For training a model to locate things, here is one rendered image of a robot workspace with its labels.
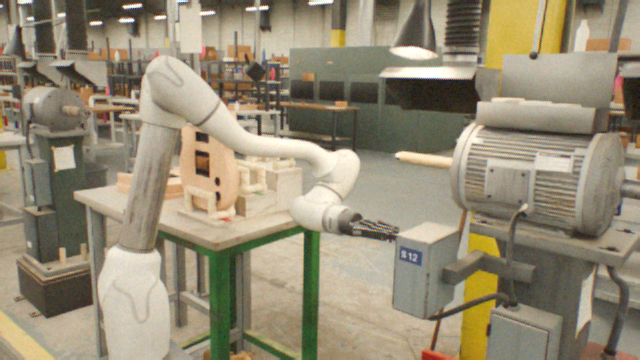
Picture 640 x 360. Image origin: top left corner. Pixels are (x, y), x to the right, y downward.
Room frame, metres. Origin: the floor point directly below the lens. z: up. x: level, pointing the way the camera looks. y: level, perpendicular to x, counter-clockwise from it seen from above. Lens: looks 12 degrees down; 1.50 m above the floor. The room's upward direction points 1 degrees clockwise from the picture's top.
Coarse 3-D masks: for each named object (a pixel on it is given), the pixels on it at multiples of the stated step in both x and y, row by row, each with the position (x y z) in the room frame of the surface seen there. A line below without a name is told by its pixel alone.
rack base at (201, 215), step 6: (180, 210) 1.97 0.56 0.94; (198, 210) 1.98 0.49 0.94; (204, 210) 1.98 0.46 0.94; (186, 216) 1.93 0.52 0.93; (192, 216) 1.89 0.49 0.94; (198, 216) 1.89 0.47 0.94; (204, 216) 1.89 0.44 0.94; (240, 216) 1.90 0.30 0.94; (204, 222) 1.83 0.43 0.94; (210, 222) 1.81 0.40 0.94; (216, 222) 1.82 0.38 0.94; (222, 222) 1.82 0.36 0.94; (228, 222) 1.83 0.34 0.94; (234, 222) 1.85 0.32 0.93
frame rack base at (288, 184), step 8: (272, 168) 2.10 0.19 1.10; (288, 168) 2.11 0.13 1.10; (296, 168) 2.11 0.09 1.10; (256, 176) 2.10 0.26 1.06; (272, 176) 2.03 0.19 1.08; (280, 176) 2.02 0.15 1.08; (288, 176) 2.05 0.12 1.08; (296, 176) 2.09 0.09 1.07; (272, 184) 2.03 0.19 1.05; (280, 184) 2.02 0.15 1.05; (288, 184) 2.05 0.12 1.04; (296, 184) 2.09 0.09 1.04; (280, 192) 2.02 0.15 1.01; (288, 192) 2.05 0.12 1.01; (296, 192) 2.09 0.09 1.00; (280, 200) 2.02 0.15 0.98; (288, 200) 2.06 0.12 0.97; (280, 208) 2.02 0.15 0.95; (288, 208) 2.06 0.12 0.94
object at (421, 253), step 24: (408, 240) 1.15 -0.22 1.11; (432, 240) 1.14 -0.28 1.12; (456, 240) 1.22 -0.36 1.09; (408, 264) 1.15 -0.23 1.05; (432, 264) 1.13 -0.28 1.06; (408, 288) 1.15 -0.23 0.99; (432, 288) 1.14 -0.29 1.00; (408, 312) 1.15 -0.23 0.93; (432, 312) 1.14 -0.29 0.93; (456, 312) 1.21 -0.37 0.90
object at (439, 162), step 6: (402, 156) 1.56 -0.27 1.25; (408, 156) 1.55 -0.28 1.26; (414, 156) 1.53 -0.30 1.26; (420, 156) 1.52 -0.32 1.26; (426, 156) 1.51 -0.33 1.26; (432, 156) 1.50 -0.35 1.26; (408, 162) 1.55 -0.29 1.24; (414, 162) 1.53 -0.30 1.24; (420, 162) 1.52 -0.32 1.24; (426, 162) 1.50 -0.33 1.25; (432, 162) 1.49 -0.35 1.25; (438, 162) 1.48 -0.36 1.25; (444, 162) 1.46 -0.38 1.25; (450, 162) 1.45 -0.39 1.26; (444, 168) 1.47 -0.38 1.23; (450, 168) 1.46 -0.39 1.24
